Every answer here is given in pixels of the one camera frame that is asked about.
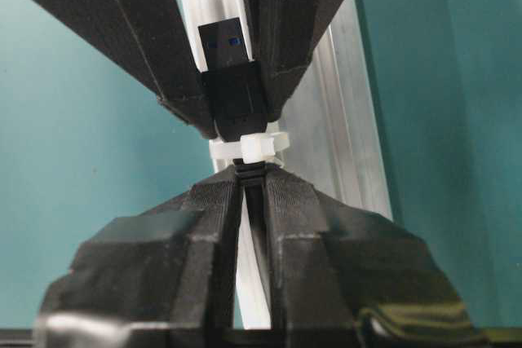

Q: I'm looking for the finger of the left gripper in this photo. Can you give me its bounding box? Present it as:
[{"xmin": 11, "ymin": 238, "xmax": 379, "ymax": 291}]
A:
[
  {"xmin": 244, "ymin": 0, "xmax": 343, "ymax": 121},
  {"xmin": 34, "ymin": 0, "xmax": 217, "ymax": 139}
]

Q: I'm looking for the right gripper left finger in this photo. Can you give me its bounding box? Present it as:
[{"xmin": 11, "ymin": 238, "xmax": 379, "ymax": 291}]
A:
[{"xmin": 34, "ymin": 168, "xmax": 242, "ymax": 347}]

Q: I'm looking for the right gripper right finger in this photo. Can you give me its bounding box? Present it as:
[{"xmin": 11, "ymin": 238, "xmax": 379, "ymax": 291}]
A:
[{"xmin": 265, "ymin": 166, "xmax": 489, "ymax": 347}]

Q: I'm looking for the black USB cable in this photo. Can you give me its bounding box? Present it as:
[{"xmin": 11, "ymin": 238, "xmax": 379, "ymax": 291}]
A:
[{"xmin": 197, "ymin": 16, "xmax": 272, "ymax": 319}]

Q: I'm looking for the left white zip-tie ring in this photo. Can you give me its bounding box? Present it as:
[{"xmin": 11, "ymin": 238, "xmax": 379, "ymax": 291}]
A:
[{"xmin": 210, "ymin": 131, "xmax": 290, "ymax": 170}]

